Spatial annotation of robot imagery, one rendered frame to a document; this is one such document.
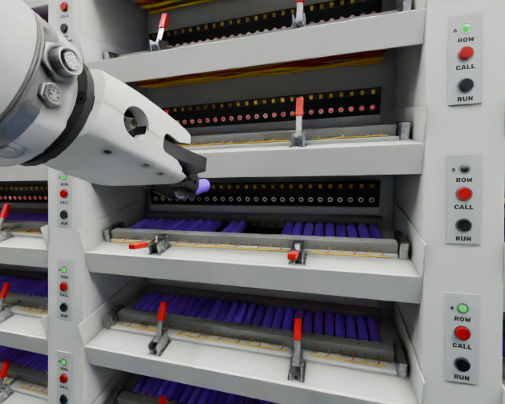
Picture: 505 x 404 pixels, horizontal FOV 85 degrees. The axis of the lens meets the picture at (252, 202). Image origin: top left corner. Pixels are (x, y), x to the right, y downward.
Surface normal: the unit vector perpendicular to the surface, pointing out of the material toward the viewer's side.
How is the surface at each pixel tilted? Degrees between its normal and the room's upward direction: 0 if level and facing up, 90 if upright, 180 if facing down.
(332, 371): 17
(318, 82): 90
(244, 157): 107
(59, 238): 90
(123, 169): 165
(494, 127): 90
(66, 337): 90
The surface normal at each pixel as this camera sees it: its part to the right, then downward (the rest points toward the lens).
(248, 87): -0.27, 0.00
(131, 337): -0.07, -0.96
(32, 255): -0.26, 0.29
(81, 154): 0.04, 0.96
